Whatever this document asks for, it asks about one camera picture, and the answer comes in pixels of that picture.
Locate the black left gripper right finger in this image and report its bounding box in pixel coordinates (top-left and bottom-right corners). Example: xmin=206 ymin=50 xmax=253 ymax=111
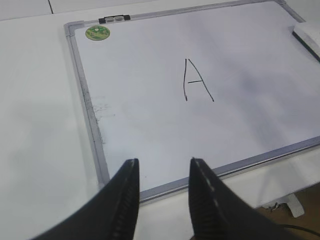
xmin=188 ymin=158 xmax=293 ymax=240

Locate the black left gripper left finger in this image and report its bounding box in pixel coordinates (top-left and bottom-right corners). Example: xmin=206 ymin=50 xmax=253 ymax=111
xmin=36 ymin=158 xmax=140 ymax=240

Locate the white aluminium-framed whiteboard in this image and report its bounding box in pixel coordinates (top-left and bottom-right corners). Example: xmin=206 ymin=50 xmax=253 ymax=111
xmin=64 ymin=0 xmax=320 ymax=202

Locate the black board hanger clip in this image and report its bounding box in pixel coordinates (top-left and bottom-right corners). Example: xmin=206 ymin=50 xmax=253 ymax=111
xmin=98 ymin=14 xmax=131 ymax=24

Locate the white table leg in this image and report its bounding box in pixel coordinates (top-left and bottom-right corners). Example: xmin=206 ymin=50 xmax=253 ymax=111
xmin=261 ymin=193 xmax=305 ymax=218

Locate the white whiteboard eraser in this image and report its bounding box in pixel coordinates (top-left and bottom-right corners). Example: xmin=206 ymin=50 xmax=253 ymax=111
xmin=292 ymin=21 xmax=320 ymax=62

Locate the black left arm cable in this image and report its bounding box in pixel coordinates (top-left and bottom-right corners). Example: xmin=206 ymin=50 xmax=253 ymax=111
xmin=278 ymin=223 xmax=320 ymax=235

